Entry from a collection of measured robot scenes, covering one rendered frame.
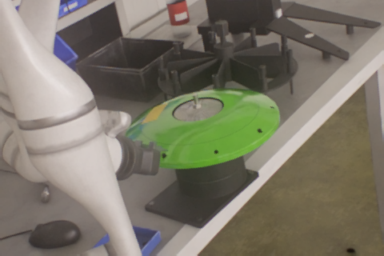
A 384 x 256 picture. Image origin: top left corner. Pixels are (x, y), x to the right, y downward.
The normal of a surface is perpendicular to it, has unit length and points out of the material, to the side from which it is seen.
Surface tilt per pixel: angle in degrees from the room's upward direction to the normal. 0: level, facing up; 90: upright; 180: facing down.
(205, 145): 23
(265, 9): 90
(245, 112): 14
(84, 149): 82
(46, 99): 81
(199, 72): 91
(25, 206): 0
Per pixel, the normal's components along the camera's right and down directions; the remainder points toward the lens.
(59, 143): 0.06, 0.25
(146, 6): 0.79, 0.11
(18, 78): -0.44, 0.34
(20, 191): -0.19, -0.88
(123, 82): -0.55, 0.51
